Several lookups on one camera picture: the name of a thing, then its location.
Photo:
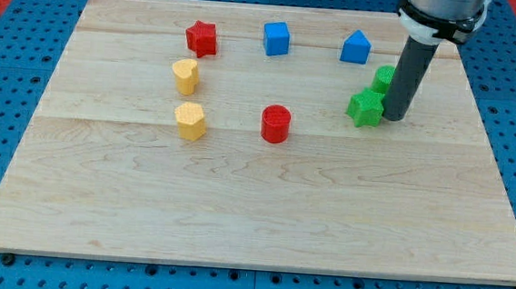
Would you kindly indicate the green cylinder block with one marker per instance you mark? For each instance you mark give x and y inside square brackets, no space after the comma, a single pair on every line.
[382,79]

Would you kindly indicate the red cylinder block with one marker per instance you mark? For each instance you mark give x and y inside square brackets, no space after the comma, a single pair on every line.
[276,120]

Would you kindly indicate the blue cube block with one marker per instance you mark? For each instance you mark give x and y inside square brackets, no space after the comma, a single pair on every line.
[276,38]

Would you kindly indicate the green star block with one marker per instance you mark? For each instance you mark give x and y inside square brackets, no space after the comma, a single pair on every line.
[365,108]

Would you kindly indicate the blue triangular prism block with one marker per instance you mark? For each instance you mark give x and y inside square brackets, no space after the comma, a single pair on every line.
[356,48]

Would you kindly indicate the yellow hexagon block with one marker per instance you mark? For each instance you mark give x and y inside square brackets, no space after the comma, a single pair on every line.
[190,121]

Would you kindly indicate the red star block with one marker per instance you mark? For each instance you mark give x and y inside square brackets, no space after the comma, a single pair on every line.
[201,38]

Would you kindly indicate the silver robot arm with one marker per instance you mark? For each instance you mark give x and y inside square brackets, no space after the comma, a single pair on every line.
[430,22]

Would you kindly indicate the light wooden board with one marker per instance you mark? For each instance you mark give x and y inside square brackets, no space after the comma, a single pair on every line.
[102,173]

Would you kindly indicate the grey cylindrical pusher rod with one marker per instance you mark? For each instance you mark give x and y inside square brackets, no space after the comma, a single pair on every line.
[411,68]

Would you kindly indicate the yellow heart block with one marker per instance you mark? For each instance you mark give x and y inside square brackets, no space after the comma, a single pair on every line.
[186,75]

